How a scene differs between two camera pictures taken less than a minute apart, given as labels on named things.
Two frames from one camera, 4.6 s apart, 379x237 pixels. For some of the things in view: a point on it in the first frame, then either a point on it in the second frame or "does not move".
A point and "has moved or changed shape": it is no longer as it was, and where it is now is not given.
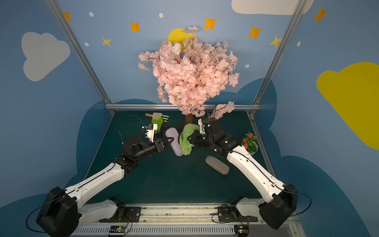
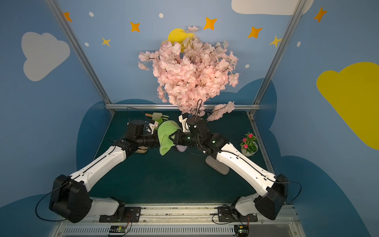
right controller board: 241,230 does not move
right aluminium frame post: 276,57 does not move
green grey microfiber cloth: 186,145 has moved or changed shape
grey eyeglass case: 217,165 does not move
